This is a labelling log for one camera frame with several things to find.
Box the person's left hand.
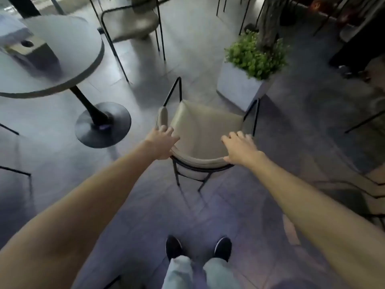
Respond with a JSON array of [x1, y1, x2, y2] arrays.
[[144, 126, 180, 160]]

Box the person's right hand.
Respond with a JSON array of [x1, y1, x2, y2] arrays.
[[221, 131, 263, 167]]

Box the beige chair with black frame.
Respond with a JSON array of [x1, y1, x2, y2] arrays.
[[156, 77, 260, 192], [88, 0, 166, 83], [313, 165, 385, 232]]

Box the person's right forearm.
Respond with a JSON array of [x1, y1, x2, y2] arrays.
[[248, 151, 385, 289]]

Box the person's left forearm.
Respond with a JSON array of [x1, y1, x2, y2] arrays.
[[0, 141, 157, 289]]

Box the white square planter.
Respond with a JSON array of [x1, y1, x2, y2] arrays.
[[217, 59, 272, 113]]

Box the green leafy plant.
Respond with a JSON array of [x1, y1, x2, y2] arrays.
[[225, 30, 290, 80]]

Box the black left shoe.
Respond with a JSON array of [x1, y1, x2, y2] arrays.
[[166, 235, 183, 262]]

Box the black shoe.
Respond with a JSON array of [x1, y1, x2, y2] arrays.
[[214, 237, 232, 263], [166, 235, 183, 262]]

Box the black right shoe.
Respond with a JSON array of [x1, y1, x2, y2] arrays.
[[214, 237, 232, 263]]

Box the grey tree trunk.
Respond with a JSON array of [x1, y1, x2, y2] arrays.
[[256, 0, 290, 51]]

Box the black metal chair legs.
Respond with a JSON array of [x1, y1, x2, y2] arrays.
[[216, 0, 263, 36]]

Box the light grey trousers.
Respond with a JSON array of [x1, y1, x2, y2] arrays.
[[161, 255, 242, 289]]

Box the black metal chair leg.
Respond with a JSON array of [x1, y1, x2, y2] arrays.
[[344, 109, 385, 134]]

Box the dark cabinet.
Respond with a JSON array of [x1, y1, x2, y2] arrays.
[[329, 15, 385, 79]]

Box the wooden box with round hole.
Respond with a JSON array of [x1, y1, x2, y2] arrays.
[[0, 39, 62, 79]]

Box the round grey pedestal table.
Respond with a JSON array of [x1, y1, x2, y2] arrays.
[[0, 15, 132, 149]]

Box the black metal chair frame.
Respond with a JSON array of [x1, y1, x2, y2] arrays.
[[0, 123, 32, 178]]

